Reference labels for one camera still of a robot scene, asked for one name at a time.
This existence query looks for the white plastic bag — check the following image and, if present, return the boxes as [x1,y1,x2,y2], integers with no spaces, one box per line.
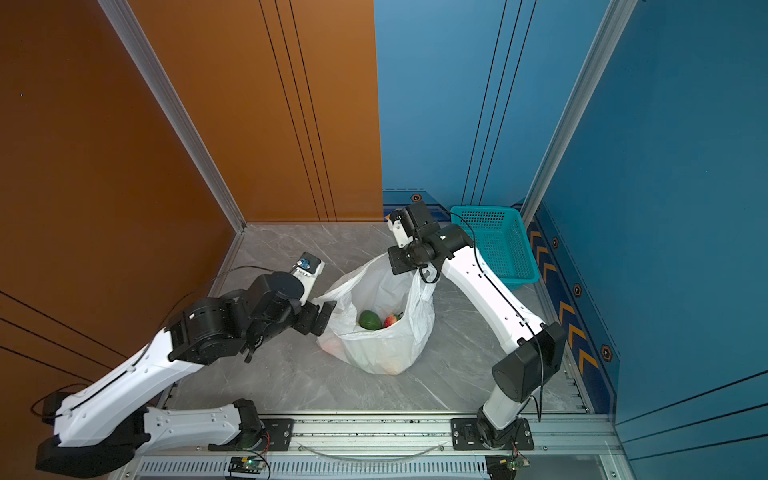
[313,254,435,375]

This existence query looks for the right aluminium corner post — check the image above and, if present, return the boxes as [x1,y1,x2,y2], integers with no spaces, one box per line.
[521,0,638,227]

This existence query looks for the teal plastic basket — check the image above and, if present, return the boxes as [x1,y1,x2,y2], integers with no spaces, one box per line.
[451,206,540,290]

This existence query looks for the aluminium mounting rail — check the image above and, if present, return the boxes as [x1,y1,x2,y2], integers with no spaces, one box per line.
[111,412,634,479]

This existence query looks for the aluminium corner post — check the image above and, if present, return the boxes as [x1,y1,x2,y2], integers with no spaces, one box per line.
[521,0,638,227]
[98,0,247,233]

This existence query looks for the right circuit board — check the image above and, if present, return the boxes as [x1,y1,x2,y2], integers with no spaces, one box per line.
[485,456,530,480]

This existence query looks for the left green circuit board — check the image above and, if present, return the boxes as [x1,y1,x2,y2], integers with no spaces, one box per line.
[227,455,271,479]

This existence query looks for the green avocado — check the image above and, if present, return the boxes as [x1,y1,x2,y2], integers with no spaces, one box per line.
[358,310,383,331]

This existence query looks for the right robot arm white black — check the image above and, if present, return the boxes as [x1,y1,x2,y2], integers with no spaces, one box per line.
[387,201,566,450]

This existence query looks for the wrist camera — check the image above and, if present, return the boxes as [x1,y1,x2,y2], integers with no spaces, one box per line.
[290,252,325,305]
[386,215,412,248]

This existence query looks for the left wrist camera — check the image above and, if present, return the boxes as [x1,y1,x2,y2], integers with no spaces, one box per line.
[290,252,325,305]

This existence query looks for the left aluminium corner post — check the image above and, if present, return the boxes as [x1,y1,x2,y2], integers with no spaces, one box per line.
[98,0,247,233]

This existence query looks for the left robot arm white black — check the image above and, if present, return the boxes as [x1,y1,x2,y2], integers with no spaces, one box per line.
[36,264,335,479]

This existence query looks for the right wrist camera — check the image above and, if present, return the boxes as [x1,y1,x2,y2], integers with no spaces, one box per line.
[386,215,412,248]

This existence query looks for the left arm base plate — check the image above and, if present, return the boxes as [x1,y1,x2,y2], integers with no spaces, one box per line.
[207,418,294,453]

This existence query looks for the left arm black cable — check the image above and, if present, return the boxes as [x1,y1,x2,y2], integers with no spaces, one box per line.
[29,265,283,421]

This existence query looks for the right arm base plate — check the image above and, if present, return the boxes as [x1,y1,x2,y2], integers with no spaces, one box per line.
[450,417,535,451]

